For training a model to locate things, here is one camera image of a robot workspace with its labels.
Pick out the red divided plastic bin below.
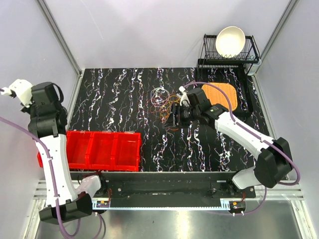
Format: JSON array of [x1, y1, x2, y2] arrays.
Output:
[[40, 131, 142, 172]]

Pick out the orange woven mat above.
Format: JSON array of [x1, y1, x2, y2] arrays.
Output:
[[201, 83, 238, 112]]

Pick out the dark red thin cable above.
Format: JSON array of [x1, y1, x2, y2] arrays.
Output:
[[132, 91, 162, 120]]

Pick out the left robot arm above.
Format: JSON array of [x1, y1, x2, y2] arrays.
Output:
[[28, 82, 108, 225]]

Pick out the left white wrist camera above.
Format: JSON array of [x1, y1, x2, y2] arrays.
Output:
[[0, 79, 33, 112]]

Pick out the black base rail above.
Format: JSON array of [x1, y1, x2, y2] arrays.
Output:
[[82, 171, 256, 201]]

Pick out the white pink cable coil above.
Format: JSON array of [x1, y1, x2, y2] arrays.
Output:
[[151, 87, 171, 107]]

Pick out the white bowl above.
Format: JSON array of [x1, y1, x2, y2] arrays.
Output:
[[215, 26, 246, 58]]

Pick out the black square tray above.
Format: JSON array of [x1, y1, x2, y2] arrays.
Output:
[[198, 74, 251, 118]]

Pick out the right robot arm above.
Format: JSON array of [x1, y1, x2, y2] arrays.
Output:
[[164, 87, 293, 198]]

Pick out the black wire dish rack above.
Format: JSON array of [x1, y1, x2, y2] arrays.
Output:
[[196, 34, 260, 73]]

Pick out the white cup on rack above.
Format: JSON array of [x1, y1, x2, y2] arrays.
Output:
[[246, 59, 262, 76]]

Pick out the orange cable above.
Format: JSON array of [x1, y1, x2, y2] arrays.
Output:
[[159, 96, 180, 125]]

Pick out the yellow cable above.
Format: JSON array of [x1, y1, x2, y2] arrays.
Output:
[[161, 96, 180, 113]]

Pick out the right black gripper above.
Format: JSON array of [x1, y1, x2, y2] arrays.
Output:
[[162, 103, 200, 130]]

